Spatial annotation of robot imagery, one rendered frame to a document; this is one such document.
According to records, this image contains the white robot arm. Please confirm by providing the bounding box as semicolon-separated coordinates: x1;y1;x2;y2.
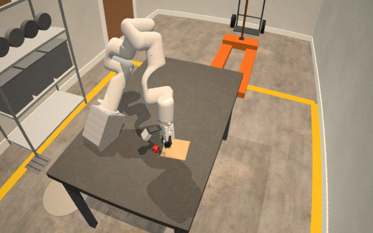
98;18;174;126

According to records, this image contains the peach flat mat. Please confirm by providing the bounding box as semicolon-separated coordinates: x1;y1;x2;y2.
160;139;190;160

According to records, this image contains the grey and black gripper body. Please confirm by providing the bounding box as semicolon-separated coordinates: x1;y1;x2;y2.
158;123;175;142

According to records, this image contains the red die with white pips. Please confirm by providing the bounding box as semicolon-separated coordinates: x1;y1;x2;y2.
153;145;160;153

